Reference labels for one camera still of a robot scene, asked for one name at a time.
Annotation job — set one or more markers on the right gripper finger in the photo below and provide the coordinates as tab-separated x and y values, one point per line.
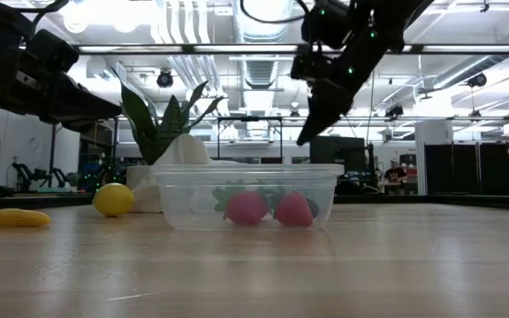
312	106
329	108

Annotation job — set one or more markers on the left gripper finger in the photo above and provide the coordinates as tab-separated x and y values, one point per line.
82	126
82	106

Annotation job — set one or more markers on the red toy strawberry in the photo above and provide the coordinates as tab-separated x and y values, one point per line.
246	208
293	211

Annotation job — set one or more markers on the yellow toy banana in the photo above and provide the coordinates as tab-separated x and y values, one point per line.
20	217

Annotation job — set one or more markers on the background black robot arm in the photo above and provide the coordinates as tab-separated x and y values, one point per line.
25	172

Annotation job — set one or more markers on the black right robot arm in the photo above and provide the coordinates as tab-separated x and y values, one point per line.
382	26

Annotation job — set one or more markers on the clear plastic tupperware container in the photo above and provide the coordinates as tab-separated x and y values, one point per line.
184	199

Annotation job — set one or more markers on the black ceiling spotlight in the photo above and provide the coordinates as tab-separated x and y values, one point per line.
395	110

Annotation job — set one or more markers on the yellow toy lemon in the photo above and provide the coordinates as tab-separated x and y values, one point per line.
113	199

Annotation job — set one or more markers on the person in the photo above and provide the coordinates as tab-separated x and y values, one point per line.
396	174

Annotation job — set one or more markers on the white crumpled cloth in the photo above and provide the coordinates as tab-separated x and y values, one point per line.
184	150

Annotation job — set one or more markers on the black overhead light bar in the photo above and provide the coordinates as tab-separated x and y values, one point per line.
188	48

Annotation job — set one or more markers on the black partition panels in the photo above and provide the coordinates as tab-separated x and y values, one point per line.
480	168

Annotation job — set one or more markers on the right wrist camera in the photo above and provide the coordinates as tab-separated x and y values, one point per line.
307	67

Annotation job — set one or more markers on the black background rig frame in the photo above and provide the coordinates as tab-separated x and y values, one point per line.
250	118

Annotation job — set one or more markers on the silver ventilation duct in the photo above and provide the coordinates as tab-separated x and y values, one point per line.
261	66

